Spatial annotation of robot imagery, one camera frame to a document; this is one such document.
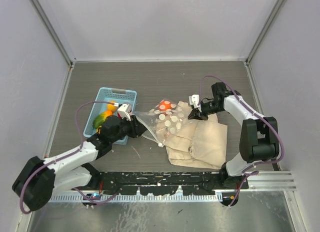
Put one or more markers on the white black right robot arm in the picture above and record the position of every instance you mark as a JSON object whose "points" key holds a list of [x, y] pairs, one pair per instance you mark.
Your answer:
{"points": [[259, 141]]}

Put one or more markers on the black paint-chipped base rail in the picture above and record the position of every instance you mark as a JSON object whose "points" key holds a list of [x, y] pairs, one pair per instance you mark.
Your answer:
{"points": [[162, 183]]}

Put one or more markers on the orange fake fruit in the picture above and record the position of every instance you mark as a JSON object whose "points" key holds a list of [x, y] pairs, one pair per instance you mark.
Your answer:
{"points": [[165, 105]]}

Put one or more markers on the clear polka dot zip bag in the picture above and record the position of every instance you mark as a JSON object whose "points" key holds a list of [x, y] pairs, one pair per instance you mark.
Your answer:
{"points": [[162, 126]]}

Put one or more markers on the light blue slotted cable duct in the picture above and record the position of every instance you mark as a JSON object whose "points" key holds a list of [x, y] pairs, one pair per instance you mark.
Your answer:
{"points": [[177, 197]]}

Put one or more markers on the yellow fake lemon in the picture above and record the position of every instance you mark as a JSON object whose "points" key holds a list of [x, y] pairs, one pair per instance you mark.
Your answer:
{"points": [[111, 106]]}

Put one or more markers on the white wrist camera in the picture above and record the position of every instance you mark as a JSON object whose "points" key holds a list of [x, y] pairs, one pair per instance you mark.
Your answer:
{"points": [[124, 111], [195, 102]]}

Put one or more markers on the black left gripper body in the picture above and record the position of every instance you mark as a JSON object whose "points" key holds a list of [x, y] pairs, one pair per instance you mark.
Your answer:
{"points": [[129, 128]]}

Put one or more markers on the aluminium frame rail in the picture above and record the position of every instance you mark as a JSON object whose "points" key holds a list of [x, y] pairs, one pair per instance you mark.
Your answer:
{"points": [[51, 23]]}

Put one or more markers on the green fake fruit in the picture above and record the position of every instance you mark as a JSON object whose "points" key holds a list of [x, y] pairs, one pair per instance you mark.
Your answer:
{"points": [[100, 119]]}

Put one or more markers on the beige folded fabric garment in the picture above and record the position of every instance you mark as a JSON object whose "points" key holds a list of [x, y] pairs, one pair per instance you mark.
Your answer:
{"points": [[199, 144]]}

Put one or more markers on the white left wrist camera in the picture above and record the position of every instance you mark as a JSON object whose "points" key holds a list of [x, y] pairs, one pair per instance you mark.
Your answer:
{"points": [[124, 111]]}

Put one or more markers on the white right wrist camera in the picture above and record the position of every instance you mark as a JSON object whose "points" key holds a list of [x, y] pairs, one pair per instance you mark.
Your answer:
{"points": [[195, 102]]}

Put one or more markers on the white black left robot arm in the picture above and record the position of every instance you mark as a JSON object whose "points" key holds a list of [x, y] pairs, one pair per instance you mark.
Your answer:
{"points": [[40, 179]]}

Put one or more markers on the light blue plastic basket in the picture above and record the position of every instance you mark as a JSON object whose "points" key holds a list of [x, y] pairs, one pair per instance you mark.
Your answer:
{"points": [[108, 95]]}

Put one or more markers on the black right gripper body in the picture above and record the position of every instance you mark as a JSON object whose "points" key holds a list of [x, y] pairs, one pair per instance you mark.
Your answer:
{"points": [[208, 108]]}

